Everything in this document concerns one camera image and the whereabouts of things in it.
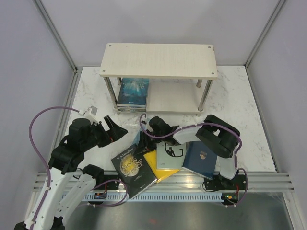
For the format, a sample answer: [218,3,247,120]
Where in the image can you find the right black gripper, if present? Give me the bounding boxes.
[135,130,164,156]

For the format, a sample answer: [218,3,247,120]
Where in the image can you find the grey Great Gatsby book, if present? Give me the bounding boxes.
[156,142,187,169]

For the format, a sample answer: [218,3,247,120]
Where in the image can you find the white slotted cable duct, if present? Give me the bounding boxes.
[83,193,238,202]

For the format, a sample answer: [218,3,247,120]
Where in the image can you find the black Moon and Sixpence book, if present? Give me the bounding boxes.
[111,144,157,199]

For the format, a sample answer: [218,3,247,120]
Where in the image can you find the green fantasy cover book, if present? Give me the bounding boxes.
[118,108,146,113]

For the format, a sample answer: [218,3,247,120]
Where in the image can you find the teal sea cover book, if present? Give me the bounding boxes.
[117,78,149,108]

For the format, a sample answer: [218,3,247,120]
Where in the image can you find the navy blue crest book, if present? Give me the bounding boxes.
[182,141,217,180]

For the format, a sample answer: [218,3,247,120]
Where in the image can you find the yellow file folder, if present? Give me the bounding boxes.
[143,149,182,184]

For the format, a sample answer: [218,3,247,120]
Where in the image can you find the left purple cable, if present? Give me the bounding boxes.
[28,106,84,225]

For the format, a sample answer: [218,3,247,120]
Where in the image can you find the purple Robinson Crusoe book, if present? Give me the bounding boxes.
[117,106,146,110]

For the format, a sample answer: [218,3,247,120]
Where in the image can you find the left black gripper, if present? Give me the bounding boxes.
[82,115,128,150]

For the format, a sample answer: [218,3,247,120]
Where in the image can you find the white two-tier wooden shelf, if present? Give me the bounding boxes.
[99,43,218,116]

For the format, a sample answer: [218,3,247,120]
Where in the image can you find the light blue barcode book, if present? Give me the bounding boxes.
[133,130,143,145]

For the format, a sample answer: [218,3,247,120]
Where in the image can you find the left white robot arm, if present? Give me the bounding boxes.
[14,116,128,230]

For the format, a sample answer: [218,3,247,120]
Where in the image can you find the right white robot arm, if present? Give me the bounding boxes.
[139,114,242,189]

